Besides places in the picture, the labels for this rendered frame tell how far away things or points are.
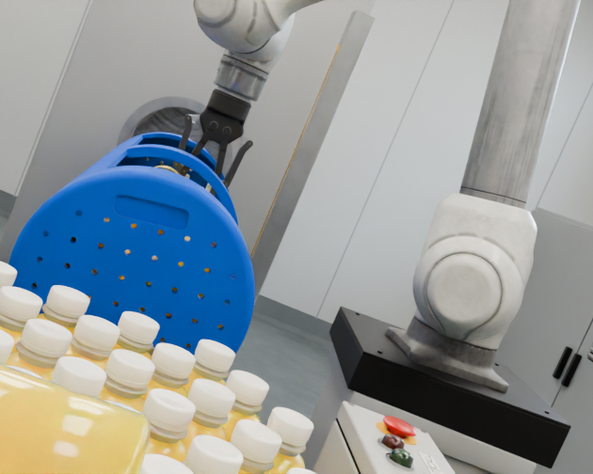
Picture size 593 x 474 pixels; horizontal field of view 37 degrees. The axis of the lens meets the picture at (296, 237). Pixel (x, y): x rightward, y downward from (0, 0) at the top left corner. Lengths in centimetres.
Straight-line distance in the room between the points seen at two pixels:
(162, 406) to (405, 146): 572
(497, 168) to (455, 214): 9
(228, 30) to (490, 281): 56
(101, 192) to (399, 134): 539
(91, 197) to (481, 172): 58
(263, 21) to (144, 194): 51
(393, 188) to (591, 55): 167
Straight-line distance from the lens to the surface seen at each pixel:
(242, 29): 143
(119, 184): 102
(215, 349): 89
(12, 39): 650
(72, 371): 69
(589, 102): 669
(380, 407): 142
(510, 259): 129
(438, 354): 150
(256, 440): 70
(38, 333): 75
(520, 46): 134
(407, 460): 82
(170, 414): 69
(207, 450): 64
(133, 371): 75
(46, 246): 104
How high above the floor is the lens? 134
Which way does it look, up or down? 6 degrees down
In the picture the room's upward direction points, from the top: 23 degrees clockwise
